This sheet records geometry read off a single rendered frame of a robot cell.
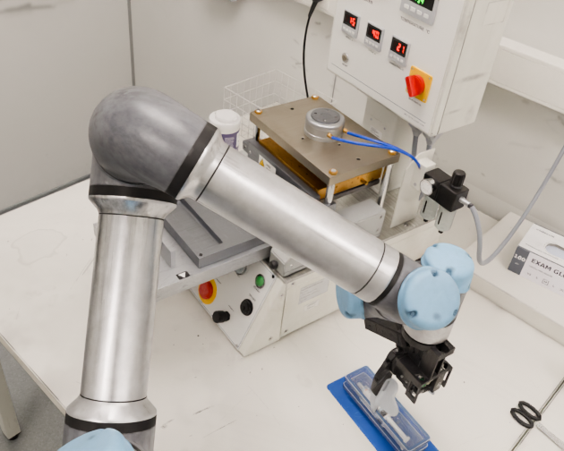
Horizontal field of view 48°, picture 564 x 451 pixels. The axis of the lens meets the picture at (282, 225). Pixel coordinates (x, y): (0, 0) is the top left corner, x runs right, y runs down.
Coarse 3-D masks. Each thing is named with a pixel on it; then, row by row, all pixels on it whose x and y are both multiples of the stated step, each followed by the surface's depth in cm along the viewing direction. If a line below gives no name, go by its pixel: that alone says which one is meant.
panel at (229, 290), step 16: (256, 272) 124; (272, 272) 121; (192, 288) 138; (224, 288) 130; (240, 288) 127; (256, 288) 124; (208, 304) 134; (224, 304) 130; (240, 304) 127; (256, 304) 123; (240, 320) 126; (240, 336) 126
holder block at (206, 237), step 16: (176, 208) 124; (192, 208) 122; (208, 208) 123; (176, 224) 118; (192, 224) 121; (208, 224) 119; (224, 224) 120; (176, 240) 118; (192, 240) 115; (208, 240) 118; (224, 240) 116; (240, 240) 116; (256, 240) 118; (192, 256) 113; (208, 256) 112; (224, 256) 115
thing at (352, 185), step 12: (264, 144) 131; (276, 144) 132; (276, 156) 129; (288, 156) 128; (288, 168) 126; (300, 168) 125; (312, 180) 123; (348, 180) 124; (360, 180) 126; (372, 180) 129; (324, 192) 122; (336, 192) 124; (348, 192) 126
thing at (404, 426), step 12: (360, 372) 120; (372, 372) 121; (360, 384) 118; (384, 420) 113; (396, 420) 113; (408, 420) 113; (396, 432) 111; (408, 432) 111; (420, 432) 111; (408, 444) 109; (420, 444) 109
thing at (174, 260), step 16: (96, 224) 120; (160, 256) 115; (176, 256) 115; (240, 256) 117; (256, 256) 119; (160, 272) 111; (176, 272) 112; (192, 272) 112; (208, 272) 113; (224, 272) 116; (160, 288) 108; (176, 288) 111
